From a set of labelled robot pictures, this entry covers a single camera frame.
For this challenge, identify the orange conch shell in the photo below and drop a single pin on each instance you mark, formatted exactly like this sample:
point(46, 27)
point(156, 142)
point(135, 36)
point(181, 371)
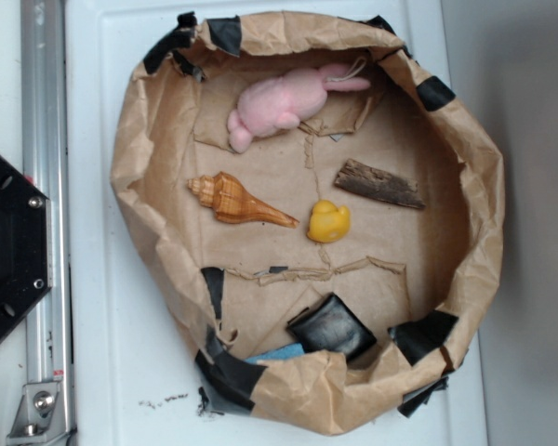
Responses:
point(232, 203)

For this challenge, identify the aluminium extrusion rail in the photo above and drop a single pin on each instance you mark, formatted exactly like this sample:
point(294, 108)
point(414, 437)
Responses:
point(44, 139)

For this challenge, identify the brown paper bag bin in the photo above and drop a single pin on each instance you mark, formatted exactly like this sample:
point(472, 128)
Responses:
point(421, 280)

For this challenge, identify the metal corner bracket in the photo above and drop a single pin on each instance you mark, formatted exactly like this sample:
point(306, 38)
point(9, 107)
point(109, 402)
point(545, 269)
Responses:
point(40, 418)

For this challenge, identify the pink plush bunny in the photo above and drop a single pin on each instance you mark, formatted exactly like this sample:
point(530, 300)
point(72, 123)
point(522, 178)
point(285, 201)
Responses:
point(281, 103)

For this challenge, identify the black leather wallet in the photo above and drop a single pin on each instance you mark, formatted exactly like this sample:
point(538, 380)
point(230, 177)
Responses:
point(330, 325)

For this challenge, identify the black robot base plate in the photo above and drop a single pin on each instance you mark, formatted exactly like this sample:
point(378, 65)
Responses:
point(24, 276)

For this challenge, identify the blue sponge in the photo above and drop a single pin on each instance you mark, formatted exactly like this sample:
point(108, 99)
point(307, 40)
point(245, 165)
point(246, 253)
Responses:
point(278, 354)

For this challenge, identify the brown bark wood piece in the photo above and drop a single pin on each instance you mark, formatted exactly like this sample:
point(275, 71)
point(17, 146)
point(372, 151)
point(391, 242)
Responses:
point(379, 185)

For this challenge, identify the yellow rubber duck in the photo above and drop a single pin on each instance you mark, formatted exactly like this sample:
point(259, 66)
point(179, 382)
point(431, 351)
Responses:
point(328, 223)

